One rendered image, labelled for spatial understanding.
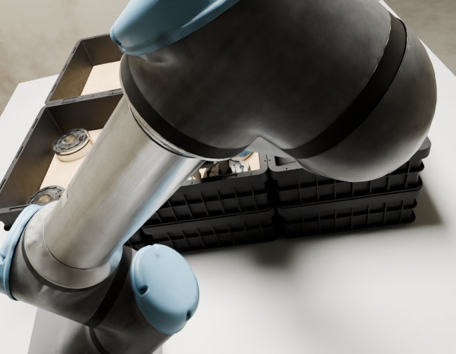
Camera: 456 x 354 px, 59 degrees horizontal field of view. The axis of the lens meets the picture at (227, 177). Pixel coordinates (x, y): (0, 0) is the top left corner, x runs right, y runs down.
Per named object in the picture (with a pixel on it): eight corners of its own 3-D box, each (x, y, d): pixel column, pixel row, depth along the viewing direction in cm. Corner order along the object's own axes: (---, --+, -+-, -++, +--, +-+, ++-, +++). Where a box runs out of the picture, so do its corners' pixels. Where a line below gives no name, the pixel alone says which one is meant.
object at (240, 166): (249, 187, 85) (249, 185, 84) (202, 194, 86) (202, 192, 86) (247, 155, 92) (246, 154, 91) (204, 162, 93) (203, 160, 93)
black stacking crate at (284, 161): (424, 192, 81) (433, 149, 73) (276, 212, 85) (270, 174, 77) (371, 85, 109) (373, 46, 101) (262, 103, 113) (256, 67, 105)
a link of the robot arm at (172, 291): (157, 373, 59) (209, 330, 52) (70, 343, 54) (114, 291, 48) (168, 303, 68) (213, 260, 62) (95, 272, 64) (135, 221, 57)
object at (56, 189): (57, 218, 90) (56, 215, 89) (17, 220, 92) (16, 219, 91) (72, 185, 97) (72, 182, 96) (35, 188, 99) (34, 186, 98)
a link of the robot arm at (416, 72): (542, 95, 27) (260, 112, 73) (439, -6, 24) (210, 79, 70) (464, 246, 27) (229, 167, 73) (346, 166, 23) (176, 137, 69)
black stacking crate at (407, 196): (418, 226, 88) (426, 189, 80) (281, 243, 92) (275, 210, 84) (369, 116, 117) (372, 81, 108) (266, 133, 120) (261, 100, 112)
